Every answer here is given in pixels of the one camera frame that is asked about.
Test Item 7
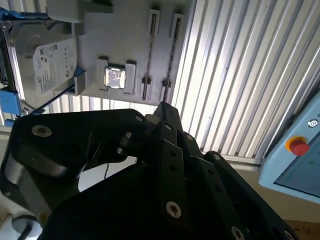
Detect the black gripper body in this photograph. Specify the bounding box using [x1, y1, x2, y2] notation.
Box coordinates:
[41, 161, 233, 240]

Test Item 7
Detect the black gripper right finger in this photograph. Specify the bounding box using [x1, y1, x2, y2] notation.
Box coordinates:
[169, 104, 301, 240]

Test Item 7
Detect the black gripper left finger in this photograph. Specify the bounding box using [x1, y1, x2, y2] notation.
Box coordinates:
[0, 101, 188, 222]

